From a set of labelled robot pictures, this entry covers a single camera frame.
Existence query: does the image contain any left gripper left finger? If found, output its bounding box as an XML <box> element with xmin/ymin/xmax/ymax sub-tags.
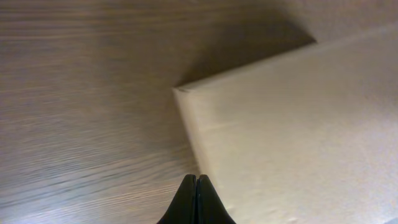
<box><xmin>157</xmin><ymin>174</ymin><xmax>197</xmax><ymax>224</ymax></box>

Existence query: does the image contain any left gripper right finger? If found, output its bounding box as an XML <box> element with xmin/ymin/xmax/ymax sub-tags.
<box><xmin>196</xmin><ymin>175</ymin><xmax>236</xmax><ymax>224</ymax></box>

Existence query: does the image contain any brown cardboard box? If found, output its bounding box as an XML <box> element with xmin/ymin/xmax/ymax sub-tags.
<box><xmin>174</xmin><ymin>24</ymin><xmax>397</xmax><ymax>224</ymax></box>

